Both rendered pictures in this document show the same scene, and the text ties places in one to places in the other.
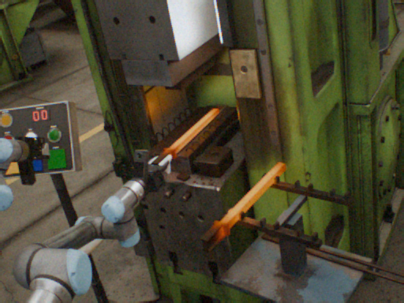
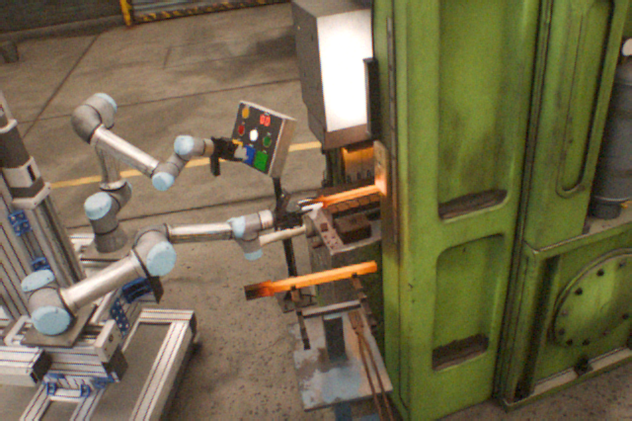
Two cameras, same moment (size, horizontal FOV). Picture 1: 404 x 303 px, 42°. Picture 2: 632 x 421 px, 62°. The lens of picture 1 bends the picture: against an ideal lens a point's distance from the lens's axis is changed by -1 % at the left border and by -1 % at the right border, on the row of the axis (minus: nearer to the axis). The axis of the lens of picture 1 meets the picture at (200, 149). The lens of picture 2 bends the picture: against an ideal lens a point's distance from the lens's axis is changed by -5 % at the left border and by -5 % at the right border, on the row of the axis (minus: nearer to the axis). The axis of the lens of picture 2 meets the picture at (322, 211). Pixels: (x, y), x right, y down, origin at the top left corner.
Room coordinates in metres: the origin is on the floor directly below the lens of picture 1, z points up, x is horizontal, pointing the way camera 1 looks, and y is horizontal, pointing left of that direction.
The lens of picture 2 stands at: (0.29, -1.06, 2.22)
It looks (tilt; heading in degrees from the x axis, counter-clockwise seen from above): 34 degrees down; 40
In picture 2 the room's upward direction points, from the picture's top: 6 degrees counter-clockwise
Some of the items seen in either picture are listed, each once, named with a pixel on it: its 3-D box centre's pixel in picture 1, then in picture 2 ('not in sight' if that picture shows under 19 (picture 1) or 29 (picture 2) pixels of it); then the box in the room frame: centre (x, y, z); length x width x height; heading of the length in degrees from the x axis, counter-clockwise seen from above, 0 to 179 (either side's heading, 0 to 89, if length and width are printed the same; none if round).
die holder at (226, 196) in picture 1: (218, 190); (380, 251); (1.89, -0.04, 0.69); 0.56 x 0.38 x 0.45; 145
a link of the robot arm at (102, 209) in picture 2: not in sight; (101, 211); (1.22, 0.95, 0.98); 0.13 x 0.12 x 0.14; 26
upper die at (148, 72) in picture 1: (177, 51); (367, 116); (1.92, 0.01, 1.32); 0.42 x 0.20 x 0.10; 145
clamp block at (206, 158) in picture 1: (216, 161); (354, 228); (1.69, -0.05, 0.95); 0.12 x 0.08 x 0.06; 145
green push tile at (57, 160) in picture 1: (57, 158); (262, 161); (1.86, 0.56, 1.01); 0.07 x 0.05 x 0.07; 80
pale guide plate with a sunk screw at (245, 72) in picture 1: (245, 73); (382, 168); (1.67, -0.20, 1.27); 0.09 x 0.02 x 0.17; 55
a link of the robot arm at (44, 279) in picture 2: not in sight; (42, 291); (0.78, 0.70, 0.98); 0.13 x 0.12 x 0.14; 69
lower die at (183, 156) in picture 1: (195, 135); (371, 195); (1.92, 0.01, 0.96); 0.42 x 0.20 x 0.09; 145
